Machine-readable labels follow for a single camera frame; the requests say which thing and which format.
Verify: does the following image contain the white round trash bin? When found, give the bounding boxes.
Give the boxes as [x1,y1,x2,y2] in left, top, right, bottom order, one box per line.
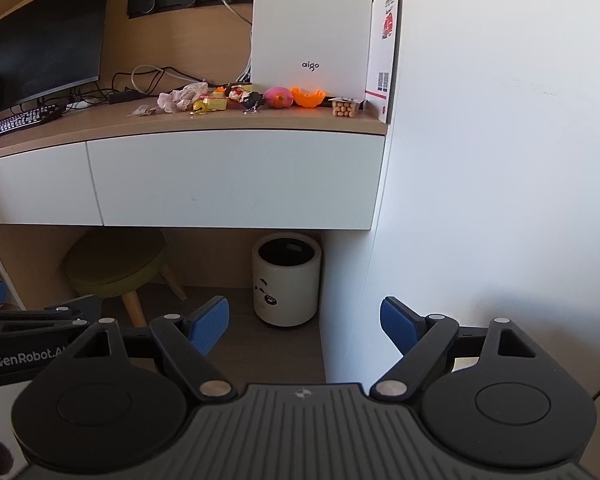
[251,232,324,330]

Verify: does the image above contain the olive stool wooden legs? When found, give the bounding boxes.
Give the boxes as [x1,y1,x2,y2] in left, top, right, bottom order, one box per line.
[62,227,188,328]

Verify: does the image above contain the black cable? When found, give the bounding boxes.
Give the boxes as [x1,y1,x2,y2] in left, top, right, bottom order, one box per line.
[72,66,201,106]

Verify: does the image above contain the pink round toy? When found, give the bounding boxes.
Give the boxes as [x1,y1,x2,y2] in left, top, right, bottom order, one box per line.
[263,86,296,110]

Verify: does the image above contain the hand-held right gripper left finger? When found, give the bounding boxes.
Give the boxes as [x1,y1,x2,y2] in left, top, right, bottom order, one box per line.
[72,296,238,401]

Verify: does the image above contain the white sign card red print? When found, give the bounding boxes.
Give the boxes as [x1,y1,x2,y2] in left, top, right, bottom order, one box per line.
[364,0,405,125]

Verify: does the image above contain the white computer case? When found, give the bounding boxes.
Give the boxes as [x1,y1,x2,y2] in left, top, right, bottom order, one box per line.
[250,0,376,98]

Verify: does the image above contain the wooden drawer with white front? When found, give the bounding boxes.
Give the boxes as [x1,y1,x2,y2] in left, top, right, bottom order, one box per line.
[0,141,105,227]
[86,129,387,232]

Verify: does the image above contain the clear box of balls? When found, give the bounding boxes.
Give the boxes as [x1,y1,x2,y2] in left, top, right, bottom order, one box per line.
[331,96,367,119]

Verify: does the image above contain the black keyboard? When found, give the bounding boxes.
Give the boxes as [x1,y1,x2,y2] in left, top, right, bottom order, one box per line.
[0,104,66,140]

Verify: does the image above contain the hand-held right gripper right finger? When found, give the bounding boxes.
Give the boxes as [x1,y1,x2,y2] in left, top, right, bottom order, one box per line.
[370,296,536,401]

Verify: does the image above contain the black curved monitor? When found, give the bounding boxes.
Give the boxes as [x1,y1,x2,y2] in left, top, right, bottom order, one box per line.
[0,0,115,120]

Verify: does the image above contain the pink printed packet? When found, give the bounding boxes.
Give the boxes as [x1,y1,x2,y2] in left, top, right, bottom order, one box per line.
[157,81,210,113]

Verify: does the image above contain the white looped cable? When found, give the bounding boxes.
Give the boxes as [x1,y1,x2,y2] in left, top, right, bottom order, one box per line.
[130,64,166,95]

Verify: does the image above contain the yellow red snack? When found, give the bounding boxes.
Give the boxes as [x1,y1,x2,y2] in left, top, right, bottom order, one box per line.
[190,95,229,116]

